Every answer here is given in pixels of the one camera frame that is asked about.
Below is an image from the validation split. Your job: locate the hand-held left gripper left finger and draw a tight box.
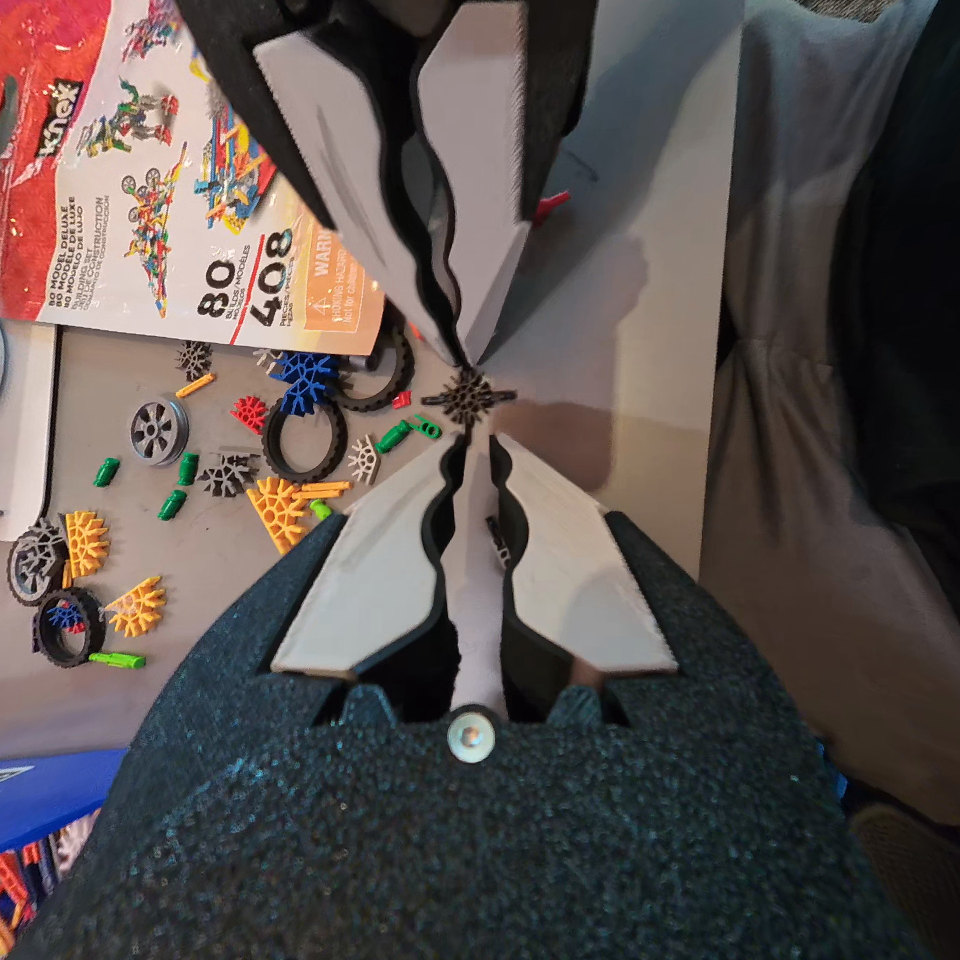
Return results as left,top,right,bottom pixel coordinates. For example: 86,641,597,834
268,431,469,680

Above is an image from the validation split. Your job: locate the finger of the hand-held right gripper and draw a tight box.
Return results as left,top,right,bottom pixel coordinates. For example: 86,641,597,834
413,0,534,365
253,30,467,365

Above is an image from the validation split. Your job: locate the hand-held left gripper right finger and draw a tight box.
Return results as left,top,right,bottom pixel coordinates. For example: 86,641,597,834
488,433,681,678

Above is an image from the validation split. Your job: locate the black snowflake connector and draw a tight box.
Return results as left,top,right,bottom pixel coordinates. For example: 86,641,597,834
421,366,520,434

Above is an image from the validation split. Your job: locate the yellow fan connector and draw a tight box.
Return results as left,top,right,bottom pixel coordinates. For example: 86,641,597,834
105,576,165,639
64,512,109,578
248,479,308,554

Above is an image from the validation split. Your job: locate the printed toy packaging bag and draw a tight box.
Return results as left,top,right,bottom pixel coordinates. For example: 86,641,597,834
0,0,387,357

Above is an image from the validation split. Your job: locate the black rubber tire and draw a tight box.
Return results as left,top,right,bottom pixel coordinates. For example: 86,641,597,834
262,405,347,485
33,589,106,669
337,322,414,413

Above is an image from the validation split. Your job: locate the grey wheel hub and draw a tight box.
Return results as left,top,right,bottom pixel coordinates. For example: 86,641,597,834
129,399,188,467

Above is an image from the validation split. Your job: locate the grey wheel with tire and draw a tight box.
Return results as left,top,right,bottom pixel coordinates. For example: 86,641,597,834
8,518,72,605

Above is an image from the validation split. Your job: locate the white instruction sheet board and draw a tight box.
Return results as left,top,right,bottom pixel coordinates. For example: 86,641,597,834
0,322,60,543

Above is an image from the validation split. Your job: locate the pile of colourful toy pieces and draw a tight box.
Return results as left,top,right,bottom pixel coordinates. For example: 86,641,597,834
0,810,101,960

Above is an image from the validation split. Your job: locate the person's black jacket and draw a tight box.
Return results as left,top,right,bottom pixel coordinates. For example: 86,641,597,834
832,0,960,541

